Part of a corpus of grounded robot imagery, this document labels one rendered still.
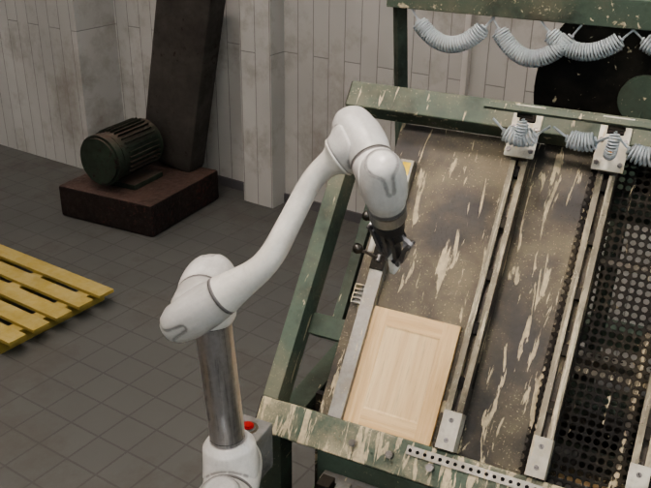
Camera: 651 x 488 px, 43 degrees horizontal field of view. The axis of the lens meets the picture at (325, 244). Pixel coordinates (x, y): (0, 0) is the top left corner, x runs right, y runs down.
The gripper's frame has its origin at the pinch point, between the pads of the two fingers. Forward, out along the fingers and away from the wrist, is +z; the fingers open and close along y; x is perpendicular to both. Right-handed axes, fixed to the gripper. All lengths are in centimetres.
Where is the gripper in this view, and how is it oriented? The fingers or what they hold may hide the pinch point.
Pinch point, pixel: (393, 262)
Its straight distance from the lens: 210.7
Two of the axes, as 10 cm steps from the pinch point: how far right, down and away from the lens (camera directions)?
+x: -5.9, 7.2, -3.8
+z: 1.4, 5.5, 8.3
